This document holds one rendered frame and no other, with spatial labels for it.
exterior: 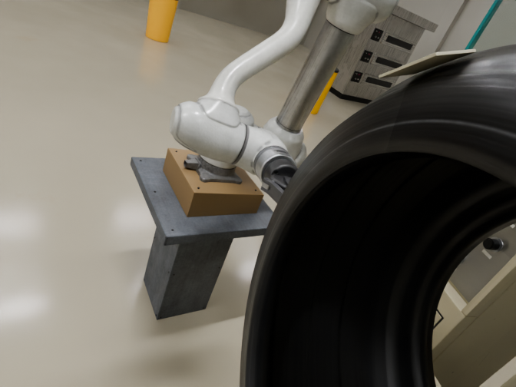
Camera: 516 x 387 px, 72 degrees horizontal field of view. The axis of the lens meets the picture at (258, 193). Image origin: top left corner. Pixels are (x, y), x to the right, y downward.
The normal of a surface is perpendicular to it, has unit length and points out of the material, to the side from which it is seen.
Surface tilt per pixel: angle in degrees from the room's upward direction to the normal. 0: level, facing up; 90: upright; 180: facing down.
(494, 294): 90
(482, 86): 80
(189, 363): 0
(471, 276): 90
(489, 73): 46
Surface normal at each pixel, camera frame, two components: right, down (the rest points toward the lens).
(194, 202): 0.47, 0.60
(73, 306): 0.33, -0.80
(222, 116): 0.43, -0.18
